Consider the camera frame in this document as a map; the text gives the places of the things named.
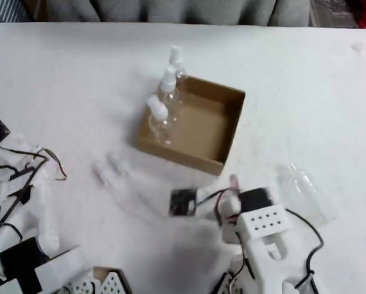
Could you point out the clear bottle with spray top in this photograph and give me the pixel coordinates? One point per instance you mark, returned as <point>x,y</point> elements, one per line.
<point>158,108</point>
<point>168,80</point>
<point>176,56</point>

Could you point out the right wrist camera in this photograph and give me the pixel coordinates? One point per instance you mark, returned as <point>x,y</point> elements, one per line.
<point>183,202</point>

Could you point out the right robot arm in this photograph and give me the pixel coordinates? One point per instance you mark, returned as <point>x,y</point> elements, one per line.
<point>262,245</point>

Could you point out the grey fabric sofa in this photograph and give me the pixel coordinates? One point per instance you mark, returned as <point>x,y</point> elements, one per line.
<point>170,10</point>

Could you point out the clear plastic bottle without top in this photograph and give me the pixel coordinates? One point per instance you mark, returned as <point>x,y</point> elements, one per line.
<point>140,199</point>
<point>305,191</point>

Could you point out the cardboard box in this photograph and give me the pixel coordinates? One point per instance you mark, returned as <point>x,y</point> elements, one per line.
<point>201,131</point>

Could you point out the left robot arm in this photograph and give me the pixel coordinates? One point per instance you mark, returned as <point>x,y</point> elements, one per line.
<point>46,214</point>

